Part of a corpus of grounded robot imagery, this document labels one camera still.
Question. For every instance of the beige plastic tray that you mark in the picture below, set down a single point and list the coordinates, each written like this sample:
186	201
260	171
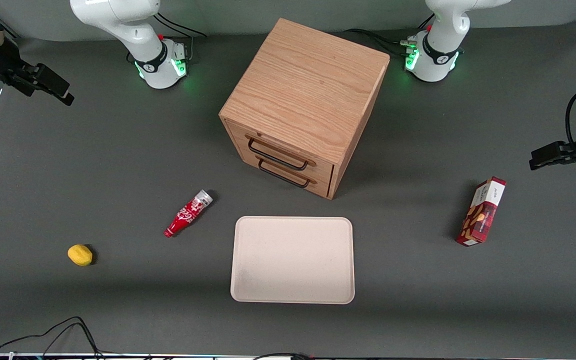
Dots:
293	260

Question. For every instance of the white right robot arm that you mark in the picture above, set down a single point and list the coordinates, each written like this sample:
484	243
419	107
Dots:
138	30

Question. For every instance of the wooden drawer front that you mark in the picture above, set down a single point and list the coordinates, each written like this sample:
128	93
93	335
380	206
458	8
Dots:
318	187
288	147

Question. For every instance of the red coke bottle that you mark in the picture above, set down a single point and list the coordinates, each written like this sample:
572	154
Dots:
187	214

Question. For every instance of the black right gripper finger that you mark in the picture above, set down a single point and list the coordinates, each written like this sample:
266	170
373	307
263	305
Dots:
52	77
63	97

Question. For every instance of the yellow lemon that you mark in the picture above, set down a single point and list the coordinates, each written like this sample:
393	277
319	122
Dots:
80	255

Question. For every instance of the red cookie box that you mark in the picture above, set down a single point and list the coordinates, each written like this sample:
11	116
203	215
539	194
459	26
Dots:
483	212

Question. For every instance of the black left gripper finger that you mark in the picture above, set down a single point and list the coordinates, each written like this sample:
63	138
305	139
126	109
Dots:
548	149
545	163

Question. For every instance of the wooden drawer cabinet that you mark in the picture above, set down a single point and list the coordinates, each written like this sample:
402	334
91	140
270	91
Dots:
308	85

